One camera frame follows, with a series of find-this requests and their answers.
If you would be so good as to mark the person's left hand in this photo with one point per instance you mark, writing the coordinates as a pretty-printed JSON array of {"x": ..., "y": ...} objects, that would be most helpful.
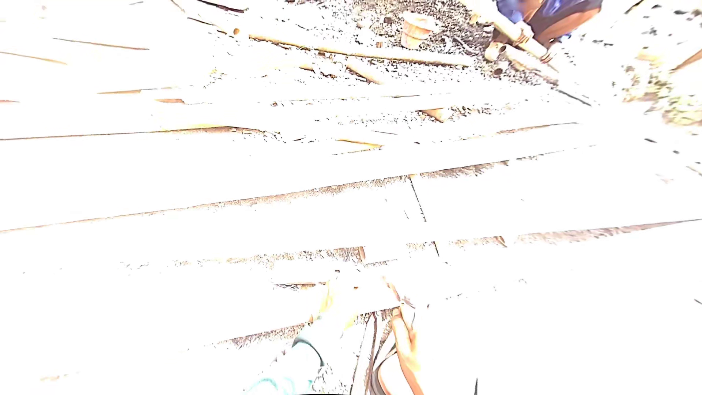
[{"x": 341, "y": 304}]

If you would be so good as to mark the person's right hand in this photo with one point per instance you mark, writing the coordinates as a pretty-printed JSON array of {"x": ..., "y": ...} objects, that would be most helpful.
[{"x": 406, "y": 339}]

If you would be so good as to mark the person's right fingers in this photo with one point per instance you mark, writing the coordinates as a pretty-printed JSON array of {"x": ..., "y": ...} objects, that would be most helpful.
[{"x": 405, "y": 314}]

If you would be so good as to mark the person's left fingers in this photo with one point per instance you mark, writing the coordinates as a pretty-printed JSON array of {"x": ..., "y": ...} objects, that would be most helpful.
[{"x": 332, "y": 293}]

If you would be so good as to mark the pale wooden board piece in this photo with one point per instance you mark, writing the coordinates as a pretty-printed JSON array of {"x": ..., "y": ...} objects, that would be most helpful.
[{"x": 373, "y": 293}]

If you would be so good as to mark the person's left forearm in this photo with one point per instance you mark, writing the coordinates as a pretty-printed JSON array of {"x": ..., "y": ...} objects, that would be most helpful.
[{"x": 299, "y": 356}]

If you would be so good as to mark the person's legs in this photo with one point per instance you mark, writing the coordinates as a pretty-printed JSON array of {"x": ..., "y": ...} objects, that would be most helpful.
[{"x": 365, "y": 362}]

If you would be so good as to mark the small pale block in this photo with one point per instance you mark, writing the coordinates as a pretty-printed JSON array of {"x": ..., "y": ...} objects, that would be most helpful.
[{"x": 381, "y": 253}]

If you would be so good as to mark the long pale plank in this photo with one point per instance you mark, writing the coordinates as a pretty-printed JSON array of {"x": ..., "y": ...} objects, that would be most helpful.
[
  {"x": 521, "y": 197},
  {"x": 192, "y": 175},
  {"x": 247, "y": 225}
]

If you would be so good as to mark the wide pale plank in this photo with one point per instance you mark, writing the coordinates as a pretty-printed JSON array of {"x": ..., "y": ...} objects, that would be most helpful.
[{"x": 137, "y": 301}]

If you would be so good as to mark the small brown wooden wedge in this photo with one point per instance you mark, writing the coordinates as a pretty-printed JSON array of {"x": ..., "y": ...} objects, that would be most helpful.
[{"x": 437, "y": 114}]

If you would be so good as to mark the long thin bamboo pole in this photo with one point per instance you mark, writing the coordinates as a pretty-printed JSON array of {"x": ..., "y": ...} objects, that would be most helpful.
[{"x": 384, "y": 52}]

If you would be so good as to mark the orange bucket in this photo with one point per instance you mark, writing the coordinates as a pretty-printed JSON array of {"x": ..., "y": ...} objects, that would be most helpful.
[{"x": 415, "y": 32}]

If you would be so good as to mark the short hollow bamboo piece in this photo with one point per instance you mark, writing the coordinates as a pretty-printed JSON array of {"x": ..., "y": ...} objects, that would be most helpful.
[{"x": 493, "y": 51}]

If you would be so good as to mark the thick bamboo pole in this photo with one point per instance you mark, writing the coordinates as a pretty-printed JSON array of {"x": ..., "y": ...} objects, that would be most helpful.
[{"x": 504, "y": 26}]

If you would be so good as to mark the green plants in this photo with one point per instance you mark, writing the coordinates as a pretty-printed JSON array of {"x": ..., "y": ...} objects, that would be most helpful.
[{"x": 666, "y": 93}]

